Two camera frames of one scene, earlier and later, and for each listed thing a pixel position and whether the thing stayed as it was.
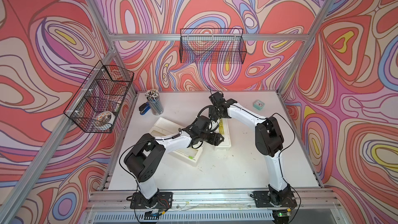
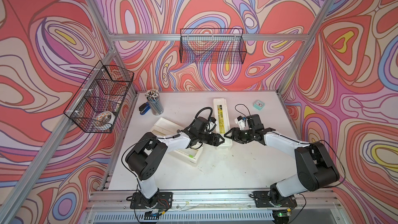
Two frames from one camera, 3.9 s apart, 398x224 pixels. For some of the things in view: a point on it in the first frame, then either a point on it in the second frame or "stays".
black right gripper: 212,112 → 239,138
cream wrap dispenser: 223,129 stays
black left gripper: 215,138 stays
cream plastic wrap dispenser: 160,127 stays
